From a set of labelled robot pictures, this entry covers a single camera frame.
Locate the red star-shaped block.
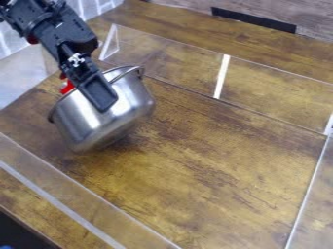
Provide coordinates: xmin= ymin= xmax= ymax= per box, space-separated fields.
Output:
xmin=60 ymin=73 xmax=75 ymax=94

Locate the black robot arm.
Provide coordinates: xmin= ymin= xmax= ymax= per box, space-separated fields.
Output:
xmin=0 ymin=0 xmax=119 ymax=112

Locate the silver metal pot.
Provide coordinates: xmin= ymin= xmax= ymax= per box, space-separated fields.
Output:
xmin=48 ymin=65 xmax=156 ymax=153

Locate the clear acrylic triangular bracket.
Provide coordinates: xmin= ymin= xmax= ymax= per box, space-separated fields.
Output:
xmin=99 ymin=24 xmax=119 ymax=60

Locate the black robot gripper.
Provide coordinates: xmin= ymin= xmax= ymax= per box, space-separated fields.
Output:
xmin=24 ymin=4 xmax=119 ymax=113

